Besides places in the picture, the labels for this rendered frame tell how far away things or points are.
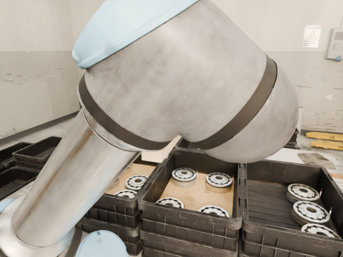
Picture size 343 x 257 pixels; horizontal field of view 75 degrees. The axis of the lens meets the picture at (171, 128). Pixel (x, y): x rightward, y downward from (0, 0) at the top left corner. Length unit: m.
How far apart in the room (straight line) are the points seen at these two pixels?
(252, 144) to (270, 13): 3.87
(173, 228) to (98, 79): 0.58
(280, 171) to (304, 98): 3.23
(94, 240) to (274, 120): 0.39
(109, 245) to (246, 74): 0.41
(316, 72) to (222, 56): 3.98
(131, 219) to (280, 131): 0.61
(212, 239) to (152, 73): 0.59
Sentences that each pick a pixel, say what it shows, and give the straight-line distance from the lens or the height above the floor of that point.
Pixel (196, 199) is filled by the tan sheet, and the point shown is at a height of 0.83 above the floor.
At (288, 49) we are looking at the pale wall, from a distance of 4.05.
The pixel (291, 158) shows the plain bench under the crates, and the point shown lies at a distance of 1.62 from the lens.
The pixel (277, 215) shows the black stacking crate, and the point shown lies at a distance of 0.88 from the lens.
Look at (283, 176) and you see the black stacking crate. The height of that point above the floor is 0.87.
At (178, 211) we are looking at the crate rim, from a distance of 0.66.
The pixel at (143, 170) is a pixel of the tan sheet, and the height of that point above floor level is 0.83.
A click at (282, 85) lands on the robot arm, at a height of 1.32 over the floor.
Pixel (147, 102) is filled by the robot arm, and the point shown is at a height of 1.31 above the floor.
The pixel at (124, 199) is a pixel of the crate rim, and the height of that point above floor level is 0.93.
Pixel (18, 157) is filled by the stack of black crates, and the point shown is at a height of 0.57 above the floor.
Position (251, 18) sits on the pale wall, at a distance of 4.03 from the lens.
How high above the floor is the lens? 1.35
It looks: 19 degrees down
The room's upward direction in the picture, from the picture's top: straight up
